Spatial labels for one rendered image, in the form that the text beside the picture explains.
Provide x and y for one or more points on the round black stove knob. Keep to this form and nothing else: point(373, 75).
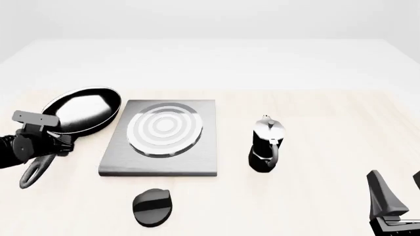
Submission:
point(152, 209)

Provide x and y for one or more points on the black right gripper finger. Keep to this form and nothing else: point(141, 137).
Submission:
point(417, 180)
point(384, 199)

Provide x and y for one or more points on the black frying pan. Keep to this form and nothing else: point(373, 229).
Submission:
point(83, 108)

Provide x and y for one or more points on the flat grey stove plate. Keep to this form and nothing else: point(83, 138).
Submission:
point(197, 157)

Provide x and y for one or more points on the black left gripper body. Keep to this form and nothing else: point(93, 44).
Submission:
point(62, 146)

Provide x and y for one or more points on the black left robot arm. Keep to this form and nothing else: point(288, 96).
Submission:
point(13, 152)

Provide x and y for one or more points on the black and silver moka pot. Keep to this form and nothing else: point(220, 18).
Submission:
point(260, 147)

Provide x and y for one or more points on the small grey plate on stalk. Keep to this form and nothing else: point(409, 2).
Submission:
point(34, 118)

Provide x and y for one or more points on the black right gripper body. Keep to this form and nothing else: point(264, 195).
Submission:
point(397, 227)

